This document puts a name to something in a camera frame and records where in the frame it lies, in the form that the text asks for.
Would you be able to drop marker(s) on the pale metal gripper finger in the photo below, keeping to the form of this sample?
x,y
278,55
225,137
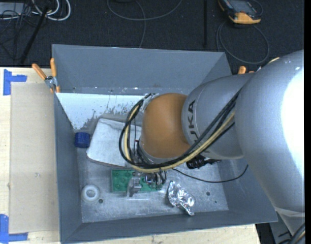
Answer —
x,y
136,177
131,190

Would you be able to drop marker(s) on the dark green flat block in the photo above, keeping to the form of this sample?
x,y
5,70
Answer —
x,y
120,180

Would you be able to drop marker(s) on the grey metal bin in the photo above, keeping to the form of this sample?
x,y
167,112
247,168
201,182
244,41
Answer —
x,y
135,207

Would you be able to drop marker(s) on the white flat packet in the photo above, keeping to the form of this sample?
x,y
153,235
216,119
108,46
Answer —
x,y
107,141

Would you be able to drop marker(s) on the blue ribbed cap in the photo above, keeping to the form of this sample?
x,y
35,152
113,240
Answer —
x,y
82,139

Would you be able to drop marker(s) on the crumpled silver foil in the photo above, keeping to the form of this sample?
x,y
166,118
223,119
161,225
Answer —
x,y
180,197

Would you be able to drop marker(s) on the pale brown cardboard board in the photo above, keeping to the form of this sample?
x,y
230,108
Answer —
x,y
33,149

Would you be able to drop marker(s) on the black cylinder on white bracket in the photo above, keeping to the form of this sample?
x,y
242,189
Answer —
x,y
196,162

